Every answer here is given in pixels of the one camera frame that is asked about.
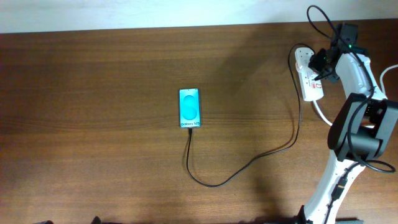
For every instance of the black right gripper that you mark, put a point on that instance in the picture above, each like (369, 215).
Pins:
(325, 66)

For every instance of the blue screen Galaxy smartphone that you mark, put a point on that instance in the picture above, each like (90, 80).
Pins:
(189, 108)

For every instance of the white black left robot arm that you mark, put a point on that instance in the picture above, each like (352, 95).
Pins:
(95, 220)

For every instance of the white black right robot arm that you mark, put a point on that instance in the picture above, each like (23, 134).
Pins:
(360, 132)

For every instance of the white power strip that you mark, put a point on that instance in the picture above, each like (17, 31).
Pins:
(311, 90)

